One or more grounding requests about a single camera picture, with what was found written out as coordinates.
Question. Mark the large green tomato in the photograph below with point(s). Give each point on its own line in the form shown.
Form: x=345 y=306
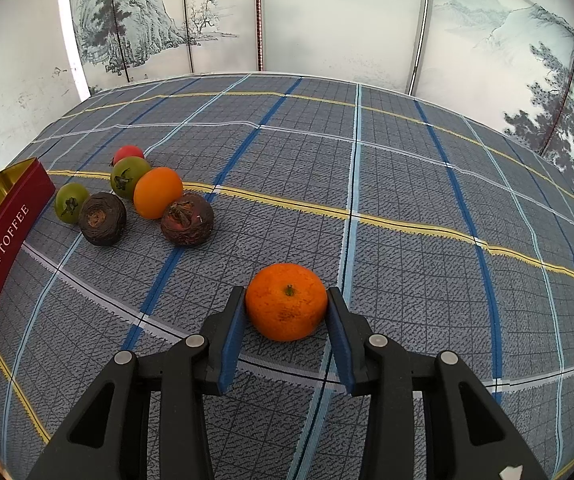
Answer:
x=69 y=201

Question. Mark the painted landscape folding screen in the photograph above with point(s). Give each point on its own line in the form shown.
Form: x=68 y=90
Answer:
x=506 y=63

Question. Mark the textured orange mandarin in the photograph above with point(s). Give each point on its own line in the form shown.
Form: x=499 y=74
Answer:
x=286 y=302

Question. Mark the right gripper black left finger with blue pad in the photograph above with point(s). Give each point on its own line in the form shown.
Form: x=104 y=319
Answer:
x=105 y=434

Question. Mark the smooth orange fruit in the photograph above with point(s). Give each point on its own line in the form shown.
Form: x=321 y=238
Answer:
x=155 y=191

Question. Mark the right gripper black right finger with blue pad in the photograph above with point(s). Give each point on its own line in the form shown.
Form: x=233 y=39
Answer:
x=467 y=434

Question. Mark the small red tomato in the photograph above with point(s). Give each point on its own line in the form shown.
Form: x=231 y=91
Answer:
x=126 y=151

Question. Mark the dark reddish brown passion fruit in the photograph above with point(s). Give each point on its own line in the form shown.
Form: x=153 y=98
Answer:
x=188 y=221

